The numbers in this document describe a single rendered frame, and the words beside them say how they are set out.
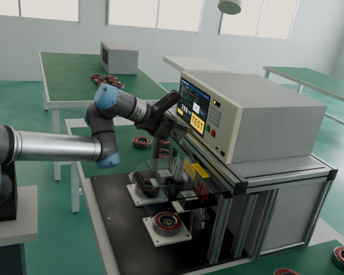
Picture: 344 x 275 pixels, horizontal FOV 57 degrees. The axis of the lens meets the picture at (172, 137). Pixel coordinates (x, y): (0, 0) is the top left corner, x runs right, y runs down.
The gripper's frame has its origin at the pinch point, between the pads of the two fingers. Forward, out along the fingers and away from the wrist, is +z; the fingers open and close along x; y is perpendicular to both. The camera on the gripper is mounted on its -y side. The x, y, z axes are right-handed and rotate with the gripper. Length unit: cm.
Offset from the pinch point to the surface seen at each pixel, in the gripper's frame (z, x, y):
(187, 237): 17.1, 10.8, 36.6
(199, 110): 4.9, -8.2, -6.2
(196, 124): 7.5, -8.9, -0.7
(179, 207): 11.0, 4.7, 28.5
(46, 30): -5, -468, 42
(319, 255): 63, 31, 19
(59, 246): 14, -78, 124
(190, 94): 3.5, -17.7, -9.3
